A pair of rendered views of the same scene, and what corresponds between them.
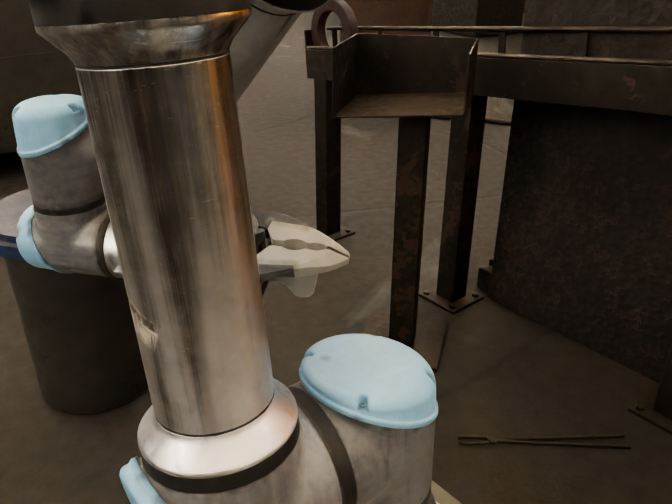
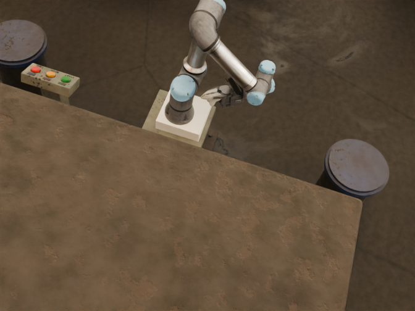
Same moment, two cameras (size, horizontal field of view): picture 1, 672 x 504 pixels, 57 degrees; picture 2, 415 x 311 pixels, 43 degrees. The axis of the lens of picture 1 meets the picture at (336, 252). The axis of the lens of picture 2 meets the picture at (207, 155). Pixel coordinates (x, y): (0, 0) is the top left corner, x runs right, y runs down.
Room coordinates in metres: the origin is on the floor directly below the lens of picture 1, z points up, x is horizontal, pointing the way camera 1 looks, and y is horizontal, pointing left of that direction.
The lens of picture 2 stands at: (1.71, -0.98, 2.55)
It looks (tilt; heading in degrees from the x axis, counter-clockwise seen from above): 58 degrees down; 137
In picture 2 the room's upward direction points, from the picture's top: 12 degrees clockwise
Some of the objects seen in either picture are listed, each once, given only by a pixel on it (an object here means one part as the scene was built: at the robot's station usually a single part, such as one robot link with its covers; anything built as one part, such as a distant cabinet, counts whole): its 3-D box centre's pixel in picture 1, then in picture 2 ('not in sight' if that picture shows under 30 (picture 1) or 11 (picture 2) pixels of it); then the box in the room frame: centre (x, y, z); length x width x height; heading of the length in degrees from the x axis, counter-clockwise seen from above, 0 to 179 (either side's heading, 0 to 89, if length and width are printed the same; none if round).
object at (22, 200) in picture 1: (84, 298); (343, 185); (1.15, 0.54, 0.22); 0.32 x 0.32 x 0.43
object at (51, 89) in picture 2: not in sight; (58, 112); (0.10, -0.55, 0.31); 0.24 x 0.16 x 0.62; 39
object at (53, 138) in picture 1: (76, 150); (264, 75); (0.64, 0.27, 0.71); 0.11 x 0.08 x 0.11; 127
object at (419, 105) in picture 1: (400, 208); not in sight; (1.30, -0.15, 0.36); 0.26 x 0.20 x 0.72; 74
